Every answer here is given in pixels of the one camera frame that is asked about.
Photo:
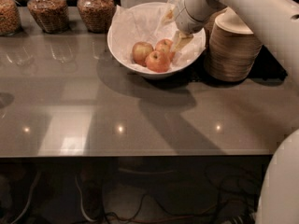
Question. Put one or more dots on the stack of paper bowls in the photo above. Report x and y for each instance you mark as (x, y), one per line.
(232, 48)
(210, 23)

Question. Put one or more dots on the front stack of paper bowls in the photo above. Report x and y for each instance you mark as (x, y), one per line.
(232, 48)

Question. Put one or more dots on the back stack of paper bowls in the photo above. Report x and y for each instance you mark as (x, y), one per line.
(210, 23)

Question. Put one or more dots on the right glass snack jar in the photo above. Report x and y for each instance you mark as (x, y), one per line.
(96, 14)

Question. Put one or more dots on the glass snack jar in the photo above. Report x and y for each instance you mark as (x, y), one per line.
(10, 19)
(96, 14)
(50, 15)

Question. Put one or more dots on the white paper bowl liner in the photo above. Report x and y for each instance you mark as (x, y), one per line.
(140, 25)

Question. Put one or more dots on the red yellow apple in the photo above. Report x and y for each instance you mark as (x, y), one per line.
(164, 46)
(140, 52)
(158, 62)

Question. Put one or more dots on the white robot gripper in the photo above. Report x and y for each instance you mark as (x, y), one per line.
(186, 20)

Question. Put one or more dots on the back red yellow apple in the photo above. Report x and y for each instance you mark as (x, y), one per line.
(164, 46)

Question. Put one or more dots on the left glass snack jar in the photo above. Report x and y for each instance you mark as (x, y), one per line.
(10, 19)

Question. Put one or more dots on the front red yellow apple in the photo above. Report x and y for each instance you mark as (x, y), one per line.
(158, 62)

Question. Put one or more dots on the left red yellow apple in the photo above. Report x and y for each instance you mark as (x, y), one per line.
(140, 52)

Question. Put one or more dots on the white ceramic bowl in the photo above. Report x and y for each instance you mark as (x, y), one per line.
(155, 73)

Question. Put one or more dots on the middle glass snack jar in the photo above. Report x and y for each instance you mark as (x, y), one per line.
(50, 15)

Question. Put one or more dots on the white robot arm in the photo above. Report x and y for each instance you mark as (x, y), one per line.
(275, 23)

